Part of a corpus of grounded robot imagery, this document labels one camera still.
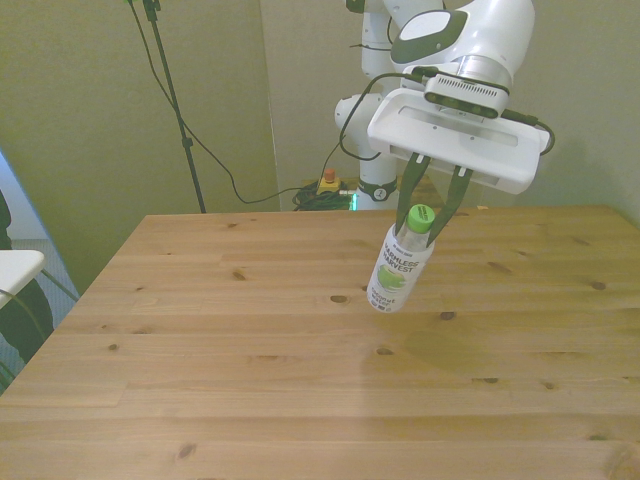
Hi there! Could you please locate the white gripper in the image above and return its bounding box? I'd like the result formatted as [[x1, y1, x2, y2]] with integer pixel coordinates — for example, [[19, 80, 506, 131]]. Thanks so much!
[[367, 88, 547, 247]]

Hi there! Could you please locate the white bottle with green cap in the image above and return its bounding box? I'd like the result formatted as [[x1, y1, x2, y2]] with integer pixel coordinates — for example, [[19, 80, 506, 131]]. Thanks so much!
[[366, 203, 435, 315]]

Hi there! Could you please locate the black tripod pole stand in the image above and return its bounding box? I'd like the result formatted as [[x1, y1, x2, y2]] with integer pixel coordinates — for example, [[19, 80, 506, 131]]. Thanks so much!
[[124, 0, 209, 214]]

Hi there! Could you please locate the yellow emergency stop button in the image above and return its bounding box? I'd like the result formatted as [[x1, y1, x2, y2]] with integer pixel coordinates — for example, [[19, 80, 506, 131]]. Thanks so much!
[[315, 168, 342, 197]]

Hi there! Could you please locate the white side table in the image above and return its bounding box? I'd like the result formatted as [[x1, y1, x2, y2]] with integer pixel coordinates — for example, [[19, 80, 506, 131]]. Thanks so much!
[[0, 249, 46, 309]]

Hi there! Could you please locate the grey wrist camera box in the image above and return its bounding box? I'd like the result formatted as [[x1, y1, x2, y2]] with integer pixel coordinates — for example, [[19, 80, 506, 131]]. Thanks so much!
[[423, 72, 511, 122]]

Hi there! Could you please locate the coiled dark cable bundle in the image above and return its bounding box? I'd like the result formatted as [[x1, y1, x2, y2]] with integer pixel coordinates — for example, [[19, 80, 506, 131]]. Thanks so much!
[[292, 182, 359, 212]]

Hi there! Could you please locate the black tripod camera cable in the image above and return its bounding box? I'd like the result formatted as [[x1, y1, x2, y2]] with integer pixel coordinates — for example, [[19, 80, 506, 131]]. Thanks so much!
[[127, 2, 301, 205]]

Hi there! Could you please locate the thin green cable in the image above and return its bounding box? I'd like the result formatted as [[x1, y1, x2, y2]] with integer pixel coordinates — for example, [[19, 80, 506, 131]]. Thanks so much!
[[0, 269, 80, 351]]

